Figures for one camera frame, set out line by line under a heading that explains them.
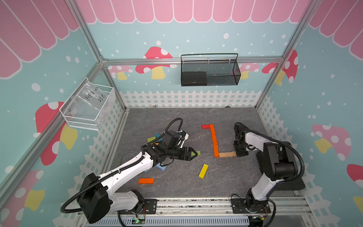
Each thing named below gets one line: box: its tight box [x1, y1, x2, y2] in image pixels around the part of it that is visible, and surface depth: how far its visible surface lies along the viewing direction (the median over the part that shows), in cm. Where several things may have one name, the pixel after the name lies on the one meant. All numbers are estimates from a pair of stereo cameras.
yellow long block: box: [198, 163, 209, 179], surface depth 88 cm
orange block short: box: [213, 143, 220, 158], surface depth 96 cm
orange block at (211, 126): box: [209, 124, 216, 134], surface depth 108 cm
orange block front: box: [138, 177, 155, 184], surface depth 85 cm
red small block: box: [201, 124, 211, 130], surface depth 111 cm
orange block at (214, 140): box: [211, 132, 218, 145], surface depth 102 cm
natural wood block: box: [218, 151, 237, 158], surface depth 94 cm
